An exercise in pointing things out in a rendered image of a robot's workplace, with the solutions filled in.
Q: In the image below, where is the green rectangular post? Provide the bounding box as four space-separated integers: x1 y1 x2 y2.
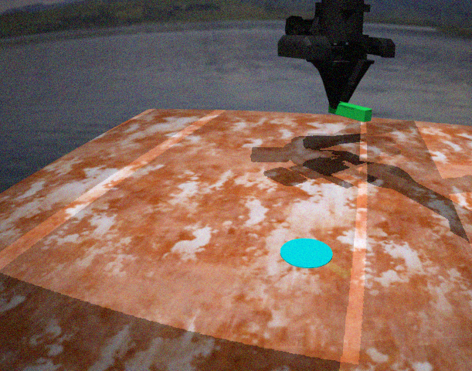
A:
328 101 372 122

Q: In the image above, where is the cyan circle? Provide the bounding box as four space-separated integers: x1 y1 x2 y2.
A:
280 238 333 268

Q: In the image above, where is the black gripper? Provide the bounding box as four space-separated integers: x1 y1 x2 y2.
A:
277 0 396 109

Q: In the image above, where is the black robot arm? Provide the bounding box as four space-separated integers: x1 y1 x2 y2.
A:
285 10 322 36

